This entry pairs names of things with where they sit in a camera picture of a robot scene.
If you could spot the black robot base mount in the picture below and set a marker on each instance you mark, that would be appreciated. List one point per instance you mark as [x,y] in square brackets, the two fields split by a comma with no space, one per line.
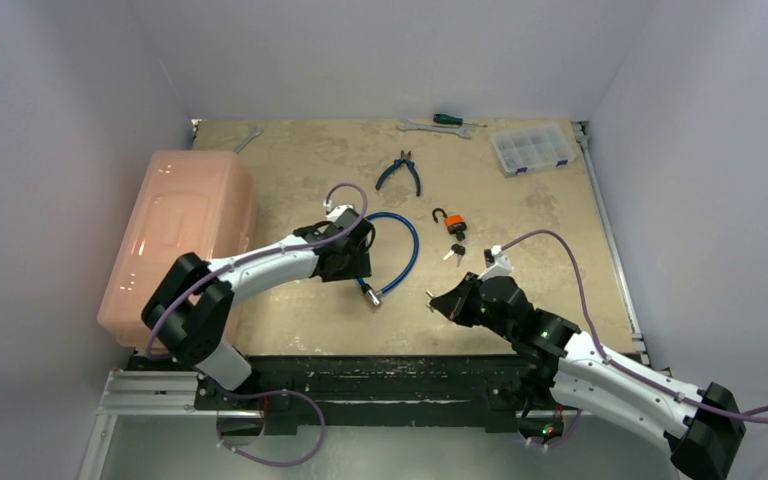
[286,392]

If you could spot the black-headed key bunch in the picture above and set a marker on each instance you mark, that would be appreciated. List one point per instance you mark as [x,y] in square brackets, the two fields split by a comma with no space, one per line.
[456,252]

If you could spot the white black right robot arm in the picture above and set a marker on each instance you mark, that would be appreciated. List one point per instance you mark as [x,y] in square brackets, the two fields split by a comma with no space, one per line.
[693,426]

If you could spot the blue cable lock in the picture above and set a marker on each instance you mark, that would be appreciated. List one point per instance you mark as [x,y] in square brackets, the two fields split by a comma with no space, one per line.
[399,260]

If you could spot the clear plastic organizer box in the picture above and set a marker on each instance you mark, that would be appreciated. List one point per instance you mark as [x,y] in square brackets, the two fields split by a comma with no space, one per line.
[525,150]

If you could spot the pink plastic storage box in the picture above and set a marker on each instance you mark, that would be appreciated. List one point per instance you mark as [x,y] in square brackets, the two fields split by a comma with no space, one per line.
[201,201]

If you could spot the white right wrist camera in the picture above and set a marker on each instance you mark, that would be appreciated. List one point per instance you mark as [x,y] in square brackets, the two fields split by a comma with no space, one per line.
[497,263]

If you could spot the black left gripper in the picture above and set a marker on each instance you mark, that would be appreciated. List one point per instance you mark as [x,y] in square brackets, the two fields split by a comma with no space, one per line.
[358,269]

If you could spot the small silver keys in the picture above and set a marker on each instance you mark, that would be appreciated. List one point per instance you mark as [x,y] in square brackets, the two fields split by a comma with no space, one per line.
[429,296]

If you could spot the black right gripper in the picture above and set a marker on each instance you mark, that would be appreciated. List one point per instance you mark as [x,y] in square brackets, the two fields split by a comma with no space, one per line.
[461,299]

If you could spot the silver wrench near screwdriver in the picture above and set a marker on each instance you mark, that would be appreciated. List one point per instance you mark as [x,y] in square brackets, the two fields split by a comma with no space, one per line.
[463,131]

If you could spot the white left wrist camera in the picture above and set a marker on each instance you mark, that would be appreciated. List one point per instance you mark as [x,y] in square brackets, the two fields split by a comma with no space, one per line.
[342,216]

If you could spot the orange black padlock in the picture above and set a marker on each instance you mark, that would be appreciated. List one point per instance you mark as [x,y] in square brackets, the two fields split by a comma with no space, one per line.
[455,225]

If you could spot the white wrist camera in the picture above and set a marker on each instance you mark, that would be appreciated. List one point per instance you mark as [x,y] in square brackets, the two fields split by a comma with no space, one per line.
[497,263]
[342,216]

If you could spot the small silver wrench left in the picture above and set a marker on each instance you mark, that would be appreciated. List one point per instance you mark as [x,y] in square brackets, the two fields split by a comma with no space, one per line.
[252,134]

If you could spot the green-handled screwdriver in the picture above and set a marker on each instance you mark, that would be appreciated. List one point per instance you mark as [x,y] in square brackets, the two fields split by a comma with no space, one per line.
[445,119]

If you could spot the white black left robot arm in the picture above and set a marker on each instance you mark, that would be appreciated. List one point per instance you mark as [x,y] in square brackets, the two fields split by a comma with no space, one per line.
[189,310]

